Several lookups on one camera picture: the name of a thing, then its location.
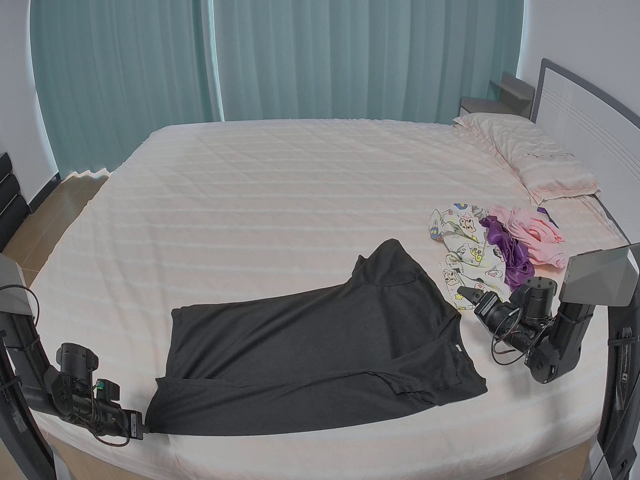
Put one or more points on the cream pillow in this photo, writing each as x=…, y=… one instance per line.
x=530, y=158

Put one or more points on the blue-green curtain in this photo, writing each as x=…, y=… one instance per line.
x=350, y=43
x=125, y=68

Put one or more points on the bed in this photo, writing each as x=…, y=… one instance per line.
x=300, y=193

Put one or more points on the purple garment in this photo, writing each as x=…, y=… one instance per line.
x=515, y=258
x=547, y=215

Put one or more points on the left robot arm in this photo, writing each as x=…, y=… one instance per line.
x=30, y=378

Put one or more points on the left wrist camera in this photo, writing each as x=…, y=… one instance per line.
x=111, y=393

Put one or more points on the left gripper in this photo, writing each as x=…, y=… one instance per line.
x=135, y=425

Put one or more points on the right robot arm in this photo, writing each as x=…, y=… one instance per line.
x=590, y=288

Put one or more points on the white printed pyjama garment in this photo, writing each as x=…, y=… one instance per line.
x=465, y=238

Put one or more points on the black T-shirt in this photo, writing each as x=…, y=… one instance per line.
x=310, y=348

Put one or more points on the pink garment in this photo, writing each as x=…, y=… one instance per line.
x=540, y=238

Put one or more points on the dark chest of drawers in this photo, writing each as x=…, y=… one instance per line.
x=10, y=198

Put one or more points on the grey bedside table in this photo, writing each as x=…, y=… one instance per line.
x=500, y=99

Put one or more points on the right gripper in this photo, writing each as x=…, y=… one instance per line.
x=492, y=310

